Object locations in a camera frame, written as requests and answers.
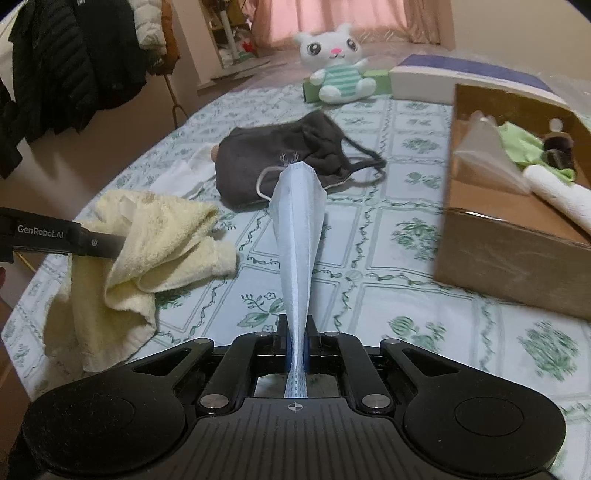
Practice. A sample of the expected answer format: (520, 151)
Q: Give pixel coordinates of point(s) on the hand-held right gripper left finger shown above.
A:
(279, 341)

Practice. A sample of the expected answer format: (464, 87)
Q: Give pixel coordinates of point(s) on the light blue face mask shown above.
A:
(295, 230)

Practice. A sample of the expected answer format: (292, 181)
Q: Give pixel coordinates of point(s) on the white face mask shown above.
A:
(180, 173)

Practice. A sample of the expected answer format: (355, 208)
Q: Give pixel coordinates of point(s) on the brown cardboard box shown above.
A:
(489, 258)

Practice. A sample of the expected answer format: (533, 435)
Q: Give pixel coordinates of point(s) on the yellow towel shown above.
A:
(161, 240)

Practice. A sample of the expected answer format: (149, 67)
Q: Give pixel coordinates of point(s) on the white plush toy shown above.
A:
(339, 76)

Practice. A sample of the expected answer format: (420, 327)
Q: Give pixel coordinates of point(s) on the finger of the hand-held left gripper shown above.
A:
(104, 243)

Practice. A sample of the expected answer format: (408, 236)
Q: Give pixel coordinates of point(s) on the wooden shelf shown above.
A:
(214, 18)

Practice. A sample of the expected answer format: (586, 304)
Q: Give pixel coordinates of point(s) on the white cloth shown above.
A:
(563, 194)

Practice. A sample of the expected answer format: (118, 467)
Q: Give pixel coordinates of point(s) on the brass coat stand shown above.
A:
(176, 113)

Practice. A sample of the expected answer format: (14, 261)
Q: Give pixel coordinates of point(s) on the green box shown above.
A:
(381, 82)

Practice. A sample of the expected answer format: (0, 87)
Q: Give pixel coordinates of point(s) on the purple and white box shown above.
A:
(425, 83)

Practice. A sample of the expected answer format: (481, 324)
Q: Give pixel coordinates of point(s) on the green cleaning cloth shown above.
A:
(521, 143)

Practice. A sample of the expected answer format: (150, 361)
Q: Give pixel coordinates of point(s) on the black puffer jacket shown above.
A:
(55, 60)

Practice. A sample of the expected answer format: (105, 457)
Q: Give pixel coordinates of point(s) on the green patterned tablecloth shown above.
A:
(392, 258)

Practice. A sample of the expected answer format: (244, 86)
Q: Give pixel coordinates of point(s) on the pink curtain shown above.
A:
(378, 18)

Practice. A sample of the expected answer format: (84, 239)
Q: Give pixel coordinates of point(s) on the brown coat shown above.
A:
(171, 50)

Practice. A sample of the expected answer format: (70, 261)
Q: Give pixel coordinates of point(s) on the clear plastic bag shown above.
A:
(480, 147)

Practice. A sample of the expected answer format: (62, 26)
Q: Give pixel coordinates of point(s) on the white jacket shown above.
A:
(147, 23)

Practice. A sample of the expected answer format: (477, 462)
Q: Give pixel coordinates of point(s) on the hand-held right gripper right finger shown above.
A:
(314, 341)

